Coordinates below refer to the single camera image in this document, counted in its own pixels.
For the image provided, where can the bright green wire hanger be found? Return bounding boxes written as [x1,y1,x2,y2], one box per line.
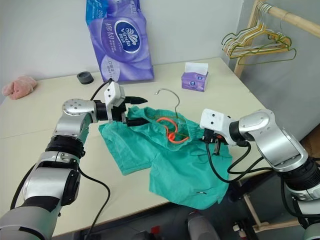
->
[228,31,298,67]

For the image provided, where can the hangers on rack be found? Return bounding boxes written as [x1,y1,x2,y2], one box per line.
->
[222,3,286,52]
[226,4,291,54]

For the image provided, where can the black round ring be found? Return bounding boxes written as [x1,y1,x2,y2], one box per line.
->
[76,71,95,86]

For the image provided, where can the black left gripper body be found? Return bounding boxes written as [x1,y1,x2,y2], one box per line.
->
[110,99,130,125]

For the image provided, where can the green shorts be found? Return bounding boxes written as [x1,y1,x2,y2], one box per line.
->
[98,104,234,211]

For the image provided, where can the olive green wire hanger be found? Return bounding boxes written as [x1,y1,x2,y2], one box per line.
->
[147,87,192,141]

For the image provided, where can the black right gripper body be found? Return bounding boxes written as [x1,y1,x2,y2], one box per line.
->
[201,126,226,146]

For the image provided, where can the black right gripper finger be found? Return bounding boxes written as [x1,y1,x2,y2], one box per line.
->
[212,138,223,157]

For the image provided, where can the orange plastic hanger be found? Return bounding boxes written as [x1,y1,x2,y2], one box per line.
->
[156,116,192,145]

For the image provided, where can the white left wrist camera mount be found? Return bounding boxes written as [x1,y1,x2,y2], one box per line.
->
[103,81,126,124]

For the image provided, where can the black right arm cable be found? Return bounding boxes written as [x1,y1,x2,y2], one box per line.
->
[205,139,284,186]

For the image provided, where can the dark grey rounded shape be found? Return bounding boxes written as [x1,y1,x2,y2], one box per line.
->
[187,210,214,240]

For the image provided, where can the large purple tissue pack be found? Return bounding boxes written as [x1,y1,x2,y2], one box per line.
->
[85,0,155,84]

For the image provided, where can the small purple tissue box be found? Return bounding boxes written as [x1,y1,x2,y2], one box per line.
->
[180,61,210,93]

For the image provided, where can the pink plush cloth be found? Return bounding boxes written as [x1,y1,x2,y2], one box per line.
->
[1,75,38,101]

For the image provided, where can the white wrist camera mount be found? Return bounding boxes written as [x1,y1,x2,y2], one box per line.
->
[199,108,239,147]
[103,81,126,124]

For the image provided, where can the dark olive wire hanger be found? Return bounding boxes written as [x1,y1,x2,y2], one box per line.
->
[220,31,251,58]

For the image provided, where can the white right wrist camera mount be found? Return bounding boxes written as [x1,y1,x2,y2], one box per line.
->
[199,108,239,147]

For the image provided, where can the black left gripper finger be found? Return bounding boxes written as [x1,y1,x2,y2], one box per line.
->
[124,116,149,128]
[123,95,149,106]

